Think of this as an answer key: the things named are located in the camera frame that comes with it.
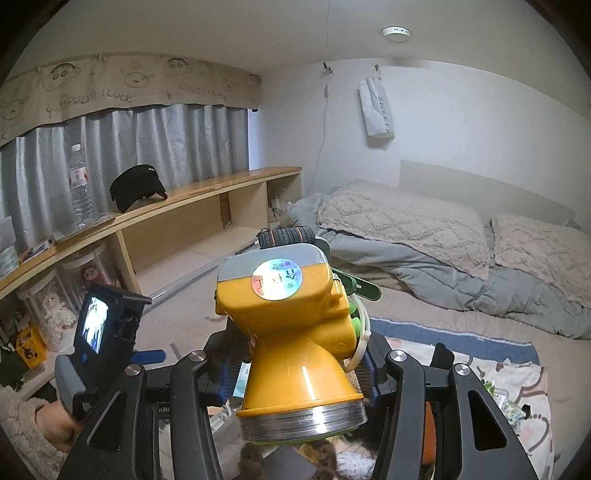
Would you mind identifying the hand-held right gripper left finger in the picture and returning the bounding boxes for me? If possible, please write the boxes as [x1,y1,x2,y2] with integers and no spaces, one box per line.
[55,330,252,480]

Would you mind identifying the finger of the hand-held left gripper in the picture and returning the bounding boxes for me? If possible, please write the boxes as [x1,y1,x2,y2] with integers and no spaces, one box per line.
[131,349,167,367]

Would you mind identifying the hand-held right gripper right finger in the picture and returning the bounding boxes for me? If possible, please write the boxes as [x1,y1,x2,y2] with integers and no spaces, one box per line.
[358,330,555,480]

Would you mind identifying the yellow flashlight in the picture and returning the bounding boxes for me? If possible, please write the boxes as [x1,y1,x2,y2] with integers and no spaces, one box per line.
[213,242,369,446]

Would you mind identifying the person's left forearm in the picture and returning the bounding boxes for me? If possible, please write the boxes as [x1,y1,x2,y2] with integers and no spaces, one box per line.
[0,383,70,480]

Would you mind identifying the person's left hand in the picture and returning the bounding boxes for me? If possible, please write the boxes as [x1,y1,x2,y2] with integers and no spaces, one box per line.
[34,401,86,450]

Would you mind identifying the clear storage jar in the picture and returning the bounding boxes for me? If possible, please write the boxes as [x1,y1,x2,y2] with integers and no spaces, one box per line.
[18,272,79,352]
[62,244,116,310]

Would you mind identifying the beige mattress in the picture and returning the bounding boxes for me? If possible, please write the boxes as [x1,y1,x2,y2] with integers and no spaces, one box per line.
[136,249,591,407]

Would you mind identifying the orange brown pouch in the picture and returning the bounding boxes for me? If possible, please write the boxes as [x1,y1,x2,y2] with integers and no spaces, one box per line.
[422,401,437,464]

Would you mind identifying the small yellow box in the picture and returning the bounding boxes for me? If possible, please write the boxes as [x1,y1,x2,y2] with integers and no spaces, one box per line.
[16,325,47,370]

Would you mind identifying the green plastic toy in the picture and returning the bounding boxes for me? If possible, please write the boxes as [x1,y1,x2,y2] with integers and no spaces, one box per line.
[330,265,382,333]

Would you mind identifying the grey duvet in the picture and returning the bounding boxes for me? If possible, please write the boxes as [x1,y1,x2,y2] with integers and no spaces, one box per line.
[286,191,591,340]

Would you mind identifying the green white wipes packet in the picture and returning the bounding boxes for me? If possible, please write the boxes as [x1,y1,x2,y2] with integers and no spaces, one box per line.
[480,377,511,407]

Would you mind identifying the printed blanket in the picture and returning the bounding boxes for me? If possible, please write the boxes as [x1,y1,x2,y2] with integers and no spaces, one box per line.
[159,316,555,480]

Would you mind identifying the clear water bottle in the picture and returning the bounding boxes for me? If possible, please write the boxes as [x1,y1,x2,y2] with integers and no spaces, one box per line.
[68,144,95,230]

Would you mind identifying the black cap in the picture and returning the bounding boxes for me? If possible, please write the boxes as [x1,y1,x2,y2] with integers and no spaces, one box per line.
[109,165,169,214]

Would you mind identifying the striped knitted hair band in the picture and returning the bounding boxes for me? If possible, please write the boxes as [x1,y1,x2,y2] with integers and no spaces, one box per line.
[256,225,319,250]

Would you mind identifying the beige textured pillow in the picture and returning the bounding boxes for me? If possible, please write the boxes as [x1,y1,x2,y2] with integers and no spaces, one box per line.
[316,185,490,281]
[490,213,591,308]

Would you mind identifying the long wooden shelf unit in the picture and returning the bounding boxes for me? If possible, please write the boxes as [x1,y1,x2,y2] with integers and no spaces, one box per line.
[0,166,303,402]

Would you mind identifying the grey curtain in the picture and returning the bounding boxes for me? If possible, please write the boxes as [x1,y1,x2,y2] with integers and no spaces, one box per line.
[0,102,250,259]

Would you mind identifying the white headboard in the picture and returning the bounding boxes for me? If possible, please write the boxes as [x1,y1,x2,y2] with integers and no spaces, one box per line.
[399,160,578,227]

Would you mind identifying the beige cartoon print valance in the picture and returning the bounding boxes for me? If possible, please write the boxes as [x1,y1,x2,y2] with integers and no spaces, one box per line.
[0,52,262,148]

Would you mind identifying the white plastic ring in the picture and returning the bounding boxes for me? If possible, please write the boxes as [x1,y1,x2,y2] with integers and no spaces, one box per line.
[342,307,373,370]

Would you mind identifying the white wall cable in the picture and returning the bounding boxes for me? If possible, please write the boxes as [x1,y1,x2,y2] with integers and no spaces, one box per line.
[313,0,334,199]

